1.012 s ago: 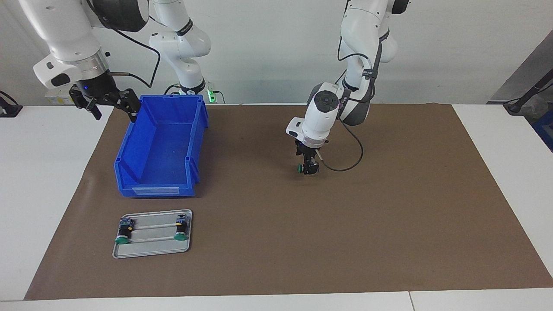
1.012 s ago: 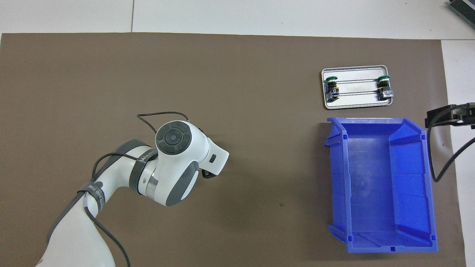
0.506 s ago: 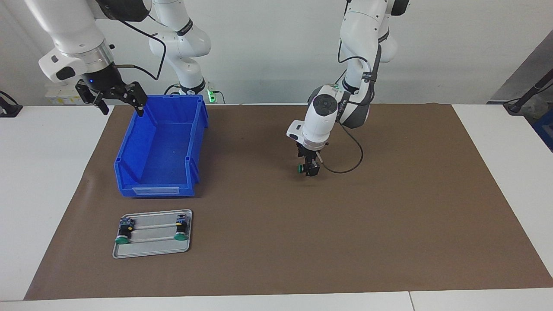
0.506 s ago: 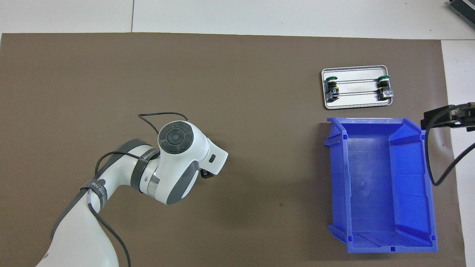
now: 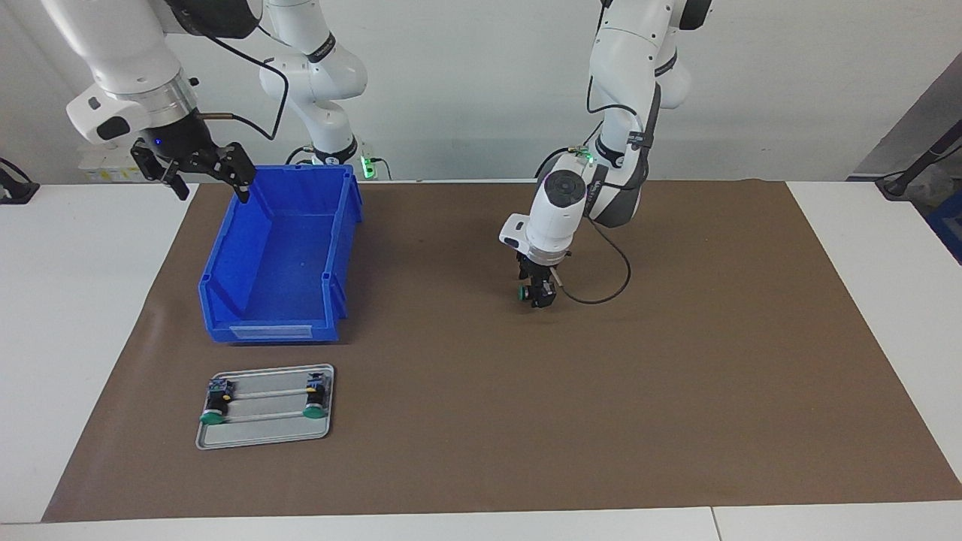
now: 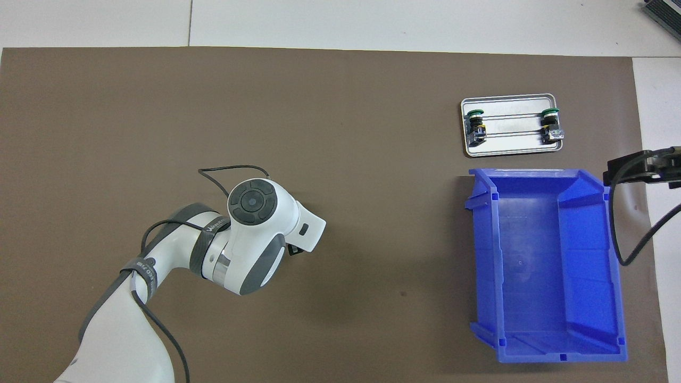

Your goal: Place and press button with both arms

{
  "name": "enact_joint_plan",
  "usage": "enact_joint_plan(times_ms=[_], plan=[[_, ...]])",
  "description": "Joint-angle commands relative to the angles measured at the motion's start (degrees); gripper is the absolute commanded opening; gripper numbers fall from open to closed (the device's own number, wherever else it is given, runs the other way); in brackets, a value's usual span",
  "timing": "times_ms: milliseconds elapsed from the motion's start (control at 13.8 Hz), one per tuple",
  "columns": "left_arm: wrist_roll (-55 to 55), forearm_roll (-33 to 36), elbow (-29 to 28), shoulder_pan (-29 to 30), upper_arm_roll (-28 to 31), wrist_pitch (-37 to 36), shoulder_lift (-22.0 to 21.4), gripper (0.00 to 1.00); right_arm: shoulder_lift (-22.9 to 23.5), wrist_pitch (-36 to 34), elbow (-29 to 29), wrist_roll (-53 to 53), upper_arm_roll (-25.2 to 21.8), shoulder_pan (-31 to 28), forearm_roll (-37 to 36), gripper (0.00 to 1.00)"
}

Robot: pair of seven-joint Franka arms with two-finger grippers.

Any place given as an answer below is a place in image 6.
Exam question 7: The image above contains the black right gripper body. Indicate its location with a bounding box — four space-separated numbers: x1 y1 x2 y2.
665 146 681 190

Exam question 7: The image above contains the grey metal tray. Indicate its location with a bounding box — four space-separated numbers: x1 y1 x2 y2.
460 94 565 158

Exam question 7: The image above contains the blue plastic storage bin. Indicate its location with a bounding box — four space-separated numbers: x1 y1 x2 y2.
464 168 628 364

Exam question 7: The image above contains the grey ribbed device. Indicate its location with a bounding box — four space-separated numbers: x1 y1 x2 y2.
641 0 681 27

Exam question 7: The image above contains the brown table mat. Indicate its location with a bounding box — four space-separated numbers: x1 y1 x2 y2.
0 47 668 383

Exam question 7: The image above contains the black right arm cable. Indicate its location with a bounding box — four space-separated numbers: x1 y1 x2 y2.
608 160 681 267

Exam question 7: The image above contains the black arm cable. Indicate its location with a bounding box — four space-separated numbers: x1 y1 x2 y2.
608 160 681 267
120 165 272 383

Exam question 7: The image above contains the green pushbutton switch silver block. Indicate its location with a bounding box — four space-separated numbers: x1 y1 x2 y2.
539 107 565 145

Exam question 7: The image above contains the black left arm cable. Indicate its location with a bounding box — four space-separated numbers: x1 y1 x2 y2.
120 165 272 383

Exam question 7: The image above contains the green pushbutton switch black block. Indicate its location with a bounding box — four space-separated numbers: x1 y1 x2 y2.
466 109 488 146

